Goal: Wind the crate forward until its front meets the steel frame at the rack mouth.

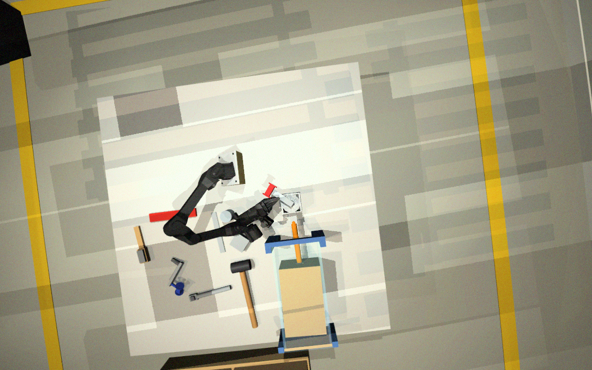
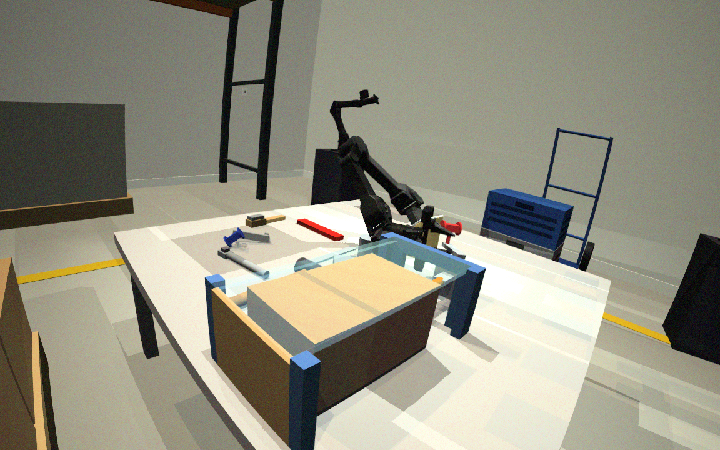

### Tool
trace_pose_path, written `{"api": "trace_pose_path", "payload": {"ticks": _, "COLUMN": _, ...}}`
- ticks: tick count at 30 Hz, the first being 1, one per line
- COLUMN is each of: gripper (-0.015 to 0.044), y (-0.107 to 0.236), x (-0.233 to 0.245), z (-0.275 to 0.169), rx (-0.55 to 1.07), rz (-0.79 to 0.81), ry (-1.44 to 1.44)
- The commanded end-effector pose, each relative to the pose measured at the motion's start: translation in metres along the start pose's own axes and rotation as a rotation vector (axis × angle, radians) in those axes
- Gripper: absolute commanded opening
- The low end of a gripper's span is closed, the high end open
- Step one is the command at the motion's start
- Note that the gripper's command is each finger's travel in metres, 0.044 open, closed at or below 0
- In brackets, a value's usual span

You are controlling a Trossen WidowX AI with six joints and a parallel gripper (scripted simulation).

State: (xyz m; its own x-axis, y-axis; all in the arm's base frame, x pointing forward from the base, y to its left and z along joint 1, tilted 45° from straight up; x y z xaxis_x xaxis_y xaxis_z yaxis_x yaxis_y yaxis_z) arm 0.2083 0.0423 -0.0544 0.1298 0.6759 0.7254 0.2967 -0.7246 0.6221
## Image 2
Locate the clear-panelled cubby with blue corner posts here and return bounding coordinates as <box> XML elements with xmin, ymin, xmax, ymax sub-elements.
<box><xmin>205</xmin><ymin>234</ymin><xmax>483</xmax><ymax>450</ymax></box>

